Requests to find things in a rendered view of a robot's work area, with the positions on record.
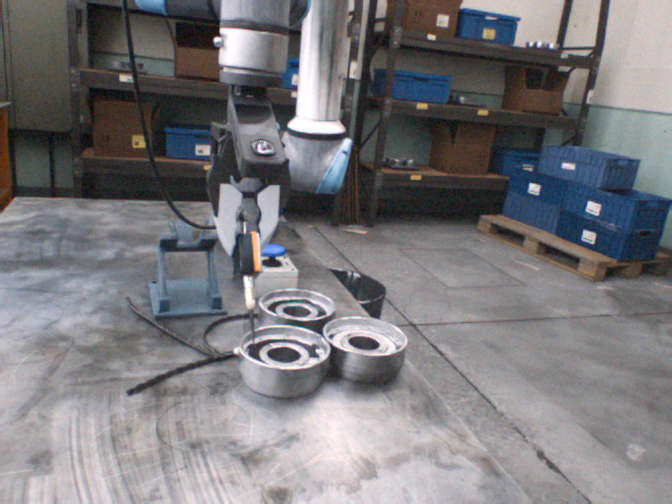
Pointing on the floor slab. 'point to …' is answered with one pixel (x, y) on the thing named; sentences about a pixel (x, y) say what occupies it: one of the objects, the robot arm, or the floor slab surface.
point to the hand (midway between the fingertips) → (245, 247)
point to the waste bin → (363, 290)
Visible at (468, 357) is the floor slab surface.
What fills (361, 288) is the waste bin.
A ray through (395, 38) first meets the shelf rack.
